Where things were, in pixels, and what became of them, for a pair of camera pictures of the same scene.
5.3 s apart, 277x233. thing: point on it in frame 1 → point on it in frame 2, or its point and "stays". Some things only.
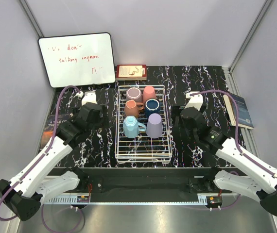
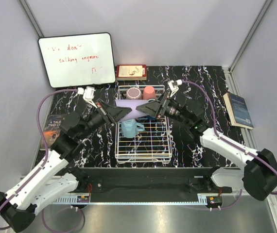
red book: (131, 72) stays
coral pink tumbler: (148, 92) stays
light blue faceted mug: (131, 127) stays
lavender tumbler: (154, 126) → (132, 104)
